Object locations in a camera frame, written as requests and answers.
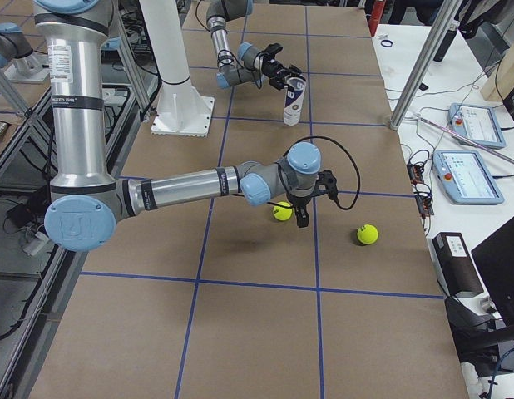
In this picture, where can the teach pendant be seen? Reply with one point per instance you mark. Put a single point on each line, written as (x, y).
(465, 178)
(477, 123)

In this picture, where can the black monitor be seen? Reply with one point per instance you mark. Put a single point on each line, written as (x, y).
(494, 258)

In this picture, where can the tennis ball far yellow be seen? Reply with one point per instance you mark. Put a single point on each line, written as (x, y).
(367, 234)

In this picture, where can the white pedestal column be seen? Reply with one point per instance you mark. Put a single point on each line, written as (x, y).
(180, 109)

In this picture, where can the red bottle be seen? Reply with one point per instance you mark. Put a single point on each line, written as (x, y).
(375, 16)

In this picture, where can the black box white label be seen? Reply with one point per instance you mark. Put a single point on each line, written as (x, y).
(458, 272)

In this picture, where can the lower teach pendant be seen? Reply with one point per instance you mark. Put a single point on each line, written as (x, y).
(465, 178)

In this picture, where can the black bottle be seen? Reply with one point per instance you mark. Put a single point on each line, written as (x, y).
(447, 41)

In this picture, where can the small electronics board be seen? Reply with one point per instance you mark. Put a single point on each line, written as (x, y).
(421, 190)

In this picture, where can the white tennis ball can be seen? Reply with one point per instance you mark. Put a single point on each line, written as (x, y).
(294, 99)

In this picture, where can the upper teach pendant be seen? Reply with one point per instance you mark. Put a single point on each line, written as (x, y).
(477, 123)

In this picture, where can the metal rod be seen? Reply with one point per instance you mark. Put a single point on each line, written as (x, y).
(465, 140)

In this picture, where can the aluminium frame post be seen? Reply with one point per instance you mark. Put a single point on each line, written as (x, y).
(433, 41)

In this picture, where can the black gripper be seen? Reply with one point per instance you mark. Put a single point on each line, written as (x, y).
(274, 66)
(299, 203)

